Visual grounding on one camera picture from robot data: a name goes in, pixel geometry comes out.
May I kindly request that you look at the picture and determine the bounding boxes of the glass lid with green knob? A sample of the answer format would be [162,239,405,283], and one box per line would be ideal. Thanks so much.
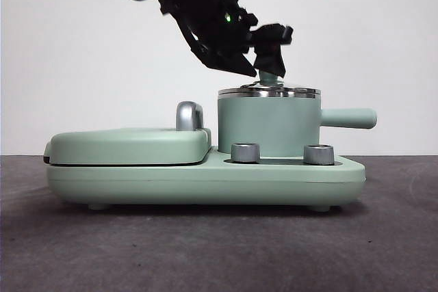
[218,69,321,99]

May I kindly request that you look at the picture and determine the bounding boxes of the silver control knob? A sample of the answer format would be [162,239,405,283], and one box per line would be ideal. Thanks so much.
[231,142,261,163]
[303,144,335,165]

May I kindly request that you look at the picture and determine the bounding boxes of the mint green breakfast machine base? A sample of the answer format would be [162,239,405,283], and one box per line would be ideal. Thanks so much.
[45,146,366,211]

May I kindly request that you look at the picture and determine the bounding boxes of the mint green griddle cover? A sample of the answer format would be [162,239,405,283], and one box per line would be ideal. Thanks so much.
[43,127,212,166]

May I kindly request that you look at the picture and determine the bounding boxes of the mint green handled pot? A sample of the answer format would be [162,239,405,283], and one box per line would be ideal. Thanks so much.
[216,92,378,158]

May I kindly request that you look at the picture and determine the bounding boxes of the silver griddle cover handle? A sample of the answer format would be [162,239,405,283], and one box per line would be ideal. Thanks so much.
[175,101,206,132]

